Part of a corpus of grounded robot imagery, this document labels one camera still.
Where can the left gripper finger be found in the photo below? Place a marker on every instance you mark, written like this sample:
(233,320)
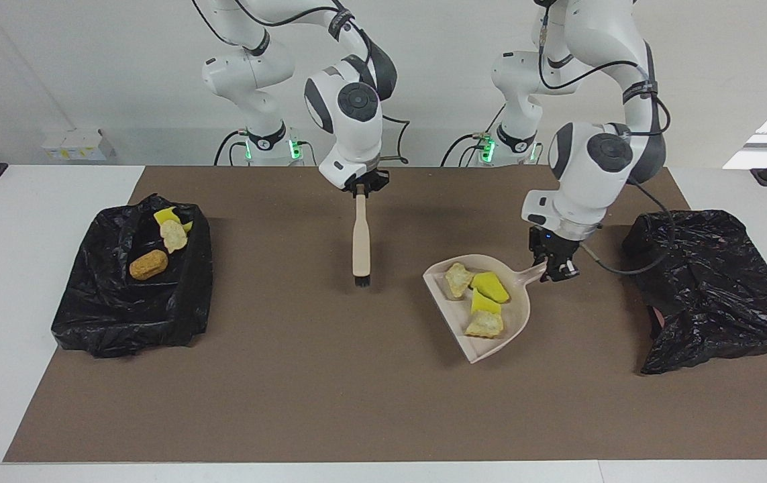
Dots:
(570,272)
(547,270)

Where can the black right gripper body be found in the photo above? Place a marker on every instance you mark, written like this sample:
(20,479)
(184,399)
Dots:
(373,180)

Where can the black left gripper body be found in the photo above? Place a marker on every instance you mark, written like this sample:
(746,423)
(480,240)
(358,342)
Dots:
(554,245)

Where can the beige plastic dustpan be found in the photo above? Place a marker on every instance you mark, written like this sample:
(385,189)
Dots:
(516,318)

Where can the green and yellow sponge piece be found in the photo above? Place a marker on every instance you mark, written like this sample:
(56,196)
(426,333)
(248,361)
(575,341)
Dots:
(484,303)

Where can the pale foam chunk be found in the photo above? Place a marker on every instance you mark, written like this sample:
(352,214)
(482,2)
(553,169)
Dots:
(485,325)
(457,278)
(172,235)

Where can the brown foam nugget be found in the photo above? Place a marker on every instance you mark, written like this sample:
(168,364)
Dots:
(148,265)

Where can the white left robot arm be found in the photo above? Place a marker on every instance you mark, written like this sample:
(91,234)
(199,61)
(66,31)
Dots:
(591,168)

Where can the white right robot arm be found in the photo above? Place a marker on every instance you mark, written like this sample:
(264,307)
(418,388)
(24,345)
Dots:
(356,107)

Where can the pink bin under bag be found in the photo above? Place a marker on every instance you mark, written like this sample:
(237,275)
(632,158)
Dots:
(655,316)

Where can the black trash bag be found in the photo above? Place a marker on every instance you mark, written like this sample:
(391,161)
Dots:
(712,288)
(108,308)

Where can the brown table mat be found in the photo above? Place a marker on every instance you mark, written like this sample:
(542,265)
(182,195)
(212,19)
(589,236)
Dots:
(289,376)

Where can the white power strip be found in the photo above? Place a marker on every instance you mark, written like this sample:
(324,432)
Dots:
(78,144)

